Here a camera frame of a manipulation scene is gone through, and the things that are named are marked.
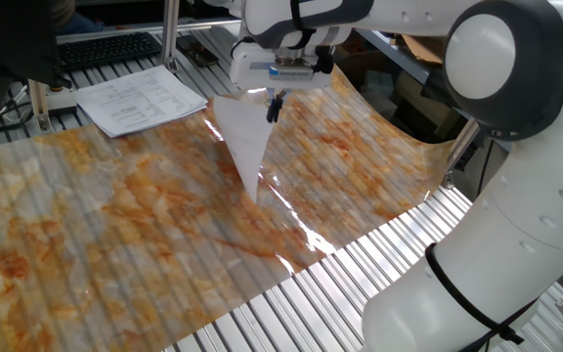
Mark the stack of printed papers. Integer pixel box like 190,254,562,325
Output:
74,65,209,139

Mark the black smartphone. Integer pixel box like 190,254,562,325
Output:
176,34,220,68

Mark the aluminium frame crossbar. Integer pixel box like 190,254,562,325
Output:
176,18,241,34

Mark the black computer keyboard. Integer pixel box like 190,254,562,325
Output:
57,31,163,72

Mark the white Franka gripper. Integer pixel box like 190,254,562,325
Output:
229,42,334,124

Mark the short aluminium frame post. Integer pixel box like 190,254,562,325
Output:
27,80,53,132

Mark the white printed paper sheet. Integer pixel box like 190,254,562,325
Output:
212,87,276,203

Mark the white emergency stop box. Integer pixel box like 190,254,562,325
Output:
45,85,78,117

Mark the orange marble pattern mat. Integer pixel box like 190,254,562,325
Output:
0,63,454,352

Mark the black monitor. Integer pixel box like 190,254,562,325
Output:
0,0,72,123

